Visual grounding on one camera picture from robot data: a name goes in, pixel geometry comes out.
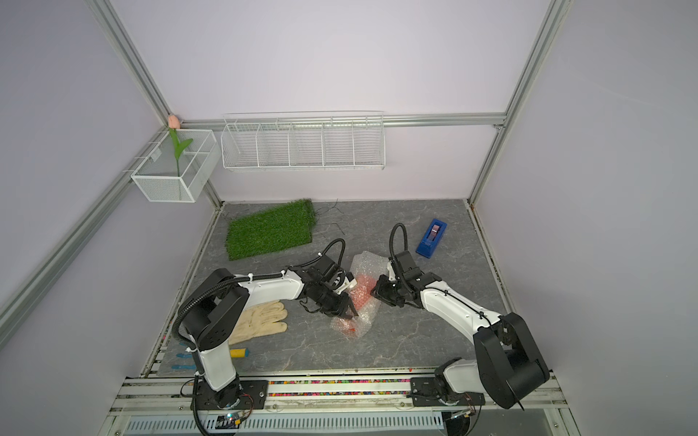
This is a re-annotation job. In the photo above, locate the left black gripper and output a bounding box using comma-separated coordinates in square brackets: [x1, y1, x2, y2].
[313, 282, 359, 320]

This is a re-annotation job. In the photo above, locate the red plastic wine glass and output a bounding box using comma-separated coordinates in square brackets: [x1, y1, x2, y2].
[337, 274, 379, 338]

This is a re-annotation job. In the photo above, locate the clear bubble wrap sheet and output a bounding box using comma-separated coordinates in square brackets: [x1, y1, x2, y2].
[330, 251, 388, 339]

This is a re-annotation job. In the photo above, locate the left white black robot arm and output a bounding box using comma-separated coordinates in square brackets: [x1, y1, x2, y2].
[171, 254, 358, 410]

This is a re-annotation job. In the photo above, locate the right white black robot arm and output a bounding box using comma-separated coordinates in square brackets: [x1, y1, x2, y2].
[372, 251, 550, 409]

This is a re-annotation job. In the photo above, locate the green artificial grass mat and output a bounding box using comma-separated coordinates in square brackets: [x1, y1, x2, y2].
[225, 199, 316, 261]

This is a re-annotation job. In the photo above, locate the blue tape dispenser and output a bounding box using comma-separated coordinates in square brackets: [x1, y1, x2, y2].
[416, 219, 447, 259]

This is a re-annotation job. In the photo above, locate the cream work glove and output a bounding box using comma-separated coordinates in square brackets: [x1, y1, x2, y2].
[228, 301, 288, 346]

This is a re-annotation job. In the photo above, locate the artificial pink tulip flower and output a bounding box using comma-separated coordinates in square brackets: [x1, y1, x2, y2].
[167, 114, 193, 176]

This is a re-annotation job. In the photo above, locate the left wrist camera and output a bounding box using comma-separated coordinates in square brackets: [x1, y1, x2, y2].
[341, 272, 357, 292]

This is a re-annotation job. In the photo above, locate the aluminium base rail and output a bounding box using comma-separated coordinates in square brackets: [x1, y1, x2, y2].
[108, 370, 568, 418]

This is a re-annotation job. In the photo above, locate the yellow blue handled tool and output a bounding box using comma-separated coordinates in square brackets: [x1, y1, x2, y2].
[173, 346, 250, 372]

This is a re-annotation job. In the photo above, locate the white wire wall shelf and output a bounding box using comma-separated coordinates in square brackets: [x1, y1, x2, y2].
[221, 111, 386, 171]

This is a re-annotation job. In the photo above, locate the white mesh wall basket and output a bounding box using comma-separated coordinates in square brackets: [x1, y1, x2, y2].
[131, 129, 222, 203]

